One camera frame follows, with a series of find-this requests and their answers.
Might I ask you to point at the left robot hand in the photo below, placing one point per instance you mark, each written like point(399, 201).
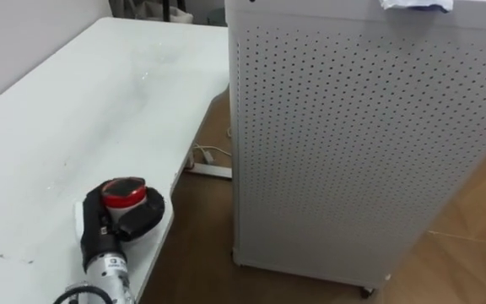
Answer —
point(97, 228)

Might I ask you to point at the white can with red lid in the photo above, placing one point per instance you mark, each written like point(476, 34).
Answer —
point(124, 198)

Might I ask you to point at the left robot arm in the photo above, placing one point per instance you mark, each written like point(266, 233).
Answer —
point(110, 278)

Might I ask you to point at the white desk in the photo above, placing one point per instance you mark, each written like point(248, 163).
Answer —
point(78, 139)

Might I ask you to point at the white power strip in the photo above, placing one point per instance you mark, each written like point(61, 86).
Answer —
point(209, 169)

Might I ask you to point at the white perforated metal cabinet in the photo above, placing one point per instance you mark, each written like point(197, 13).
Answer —
point(361, 148)

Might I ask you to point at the white and blue cloth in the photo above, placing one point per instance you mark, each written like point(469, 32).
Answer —
point(416, 4)

